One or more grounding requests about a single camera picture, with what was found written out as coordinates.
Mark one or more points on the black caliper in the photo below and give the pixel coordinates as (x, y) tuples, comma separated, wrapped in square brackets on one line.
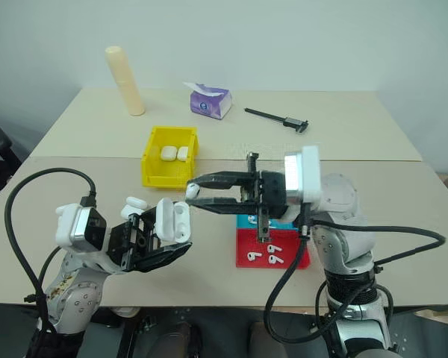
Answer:
[(283, 119)]

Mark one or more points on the cream cylindrical tube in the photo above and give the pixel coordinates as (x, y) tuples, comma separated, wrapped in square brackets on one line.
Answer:
[(125, 82)]

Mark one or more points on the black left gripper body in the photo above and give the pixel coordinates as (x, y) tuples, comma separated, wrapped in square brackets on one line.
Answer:
[(128, 242)]

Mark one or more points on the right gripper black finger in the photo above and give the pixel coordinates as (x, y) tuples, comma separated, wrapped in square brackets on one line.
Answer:
[(220, 206), (222, 179)]

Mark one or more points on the red flat tray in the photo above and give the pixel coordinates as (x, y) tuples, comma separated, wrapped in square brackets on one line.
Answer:
[(291, 250)]

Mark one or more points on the white earbud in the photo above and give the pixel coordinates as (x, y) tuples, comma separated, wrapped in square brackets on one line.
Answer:
[(192, 191), (273, 248), (274, 259), (252, 219), (252, 256)]

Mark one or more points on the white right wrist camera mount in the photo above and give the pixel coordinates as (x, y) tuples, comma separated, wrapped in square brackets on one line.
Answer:
[(308, 175)]

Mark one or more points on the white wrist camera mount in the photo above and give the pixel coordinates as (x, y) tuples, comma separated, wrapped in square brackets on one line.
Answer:
[(68, 227), (308, 175)]

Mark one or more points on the yellow plastic bin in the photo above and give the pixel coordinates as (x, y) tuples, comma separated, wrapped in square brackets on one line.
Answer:
[(160, 175)]

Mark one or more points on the blue flat tray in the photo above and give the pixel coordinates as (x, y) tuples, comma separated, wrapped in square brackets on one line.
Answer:
[(280, 223)]

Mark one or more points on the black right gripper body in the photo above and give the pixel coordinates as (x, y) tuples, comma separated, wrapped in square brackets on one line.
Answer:
[(270, 190)]

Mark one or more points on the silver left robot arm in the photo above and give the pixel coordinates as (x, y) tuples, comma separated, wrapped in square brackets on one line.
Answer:
[(76, 294)]

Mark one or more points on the light wooden piece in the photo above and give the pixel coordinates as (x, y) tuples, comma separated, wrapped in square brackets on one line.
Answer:
[(440, 315)]

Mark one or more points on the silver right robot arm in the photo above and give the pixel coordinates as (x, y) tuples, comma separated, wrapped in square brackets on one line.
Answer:
[(343, 238)]

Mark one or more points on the purple tissue pack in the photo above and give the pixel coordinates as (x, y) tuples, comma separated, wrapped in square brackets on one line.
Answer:
[(211, 102)]

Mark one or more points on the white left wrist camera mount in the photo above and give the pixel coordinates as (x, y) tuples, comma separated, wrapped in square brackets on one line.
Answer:
[(68, 227)]

